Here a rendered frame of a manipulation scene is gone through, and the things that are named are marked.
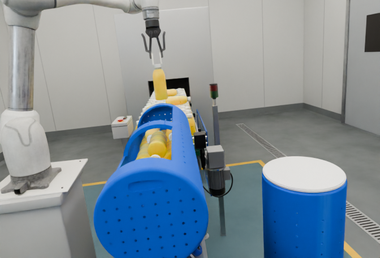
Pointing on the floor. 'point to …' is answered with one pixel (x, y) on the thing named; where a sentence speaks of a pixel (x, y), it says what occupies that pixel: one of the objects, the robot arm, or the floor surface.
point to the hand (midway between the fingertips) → (156, 59)
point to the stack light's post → (219, 145)
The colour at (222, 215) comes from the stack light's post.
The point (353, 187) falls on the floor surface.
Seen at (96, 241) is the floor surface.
